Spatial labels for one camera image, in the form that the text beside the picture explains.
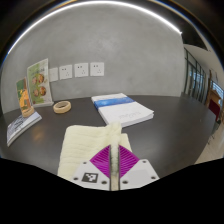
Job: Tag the white wall socket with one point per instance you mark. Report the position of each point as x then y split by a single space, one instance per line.
81 70
97 69
65 72
53 74

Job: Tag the black-framed glass partition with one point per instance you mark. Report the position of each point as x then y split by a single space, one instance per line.
195 76

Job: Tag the cream ribbed towel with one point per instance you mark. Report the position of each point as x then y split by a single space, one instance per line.
83 143

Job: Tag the grey striped magazine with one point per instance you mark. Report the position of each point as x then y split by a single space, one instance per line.
21 126

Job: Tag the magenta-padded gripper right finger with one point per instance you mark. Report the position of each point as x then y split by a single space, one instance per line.
141 173

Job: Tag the curved white light strip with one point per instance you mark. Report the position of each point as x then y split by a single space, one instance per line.
100 2

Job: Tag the beige tape roll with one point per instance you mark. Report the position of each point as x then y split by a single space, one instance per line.
56 108

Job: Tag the white and blue book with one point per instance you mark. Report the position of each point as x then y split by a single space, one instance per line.
123 110

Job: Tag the orange acrylic sign stand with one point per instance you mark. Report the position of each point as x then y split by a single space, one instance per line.
24 96

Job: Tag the green poster sign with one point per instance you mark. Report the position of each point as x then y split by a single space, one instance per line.
40 83

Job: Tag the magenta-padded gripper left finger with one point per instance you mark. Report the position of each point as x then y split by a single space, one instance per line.
81 173

